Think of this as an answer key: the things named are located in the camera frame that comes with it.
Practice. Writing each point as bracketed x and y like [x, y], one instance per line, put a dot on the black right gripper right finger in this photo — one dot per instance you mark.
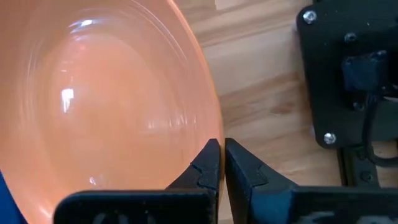
[248, 186]

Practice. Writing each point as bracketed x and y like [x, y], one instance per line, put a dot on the orange plate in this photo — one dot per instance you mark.
[109, 93]

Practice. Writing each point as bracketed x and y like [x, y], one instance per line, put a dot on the black bracket with screws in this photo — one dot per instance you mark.
[326, 77]

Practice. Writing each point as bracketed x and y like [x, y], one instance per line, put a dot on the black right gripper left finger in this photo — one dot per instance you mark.
[199, 177]

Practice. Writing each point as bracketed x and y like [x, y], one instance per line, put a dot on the blue tray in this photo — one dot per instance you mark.
[7, 205]

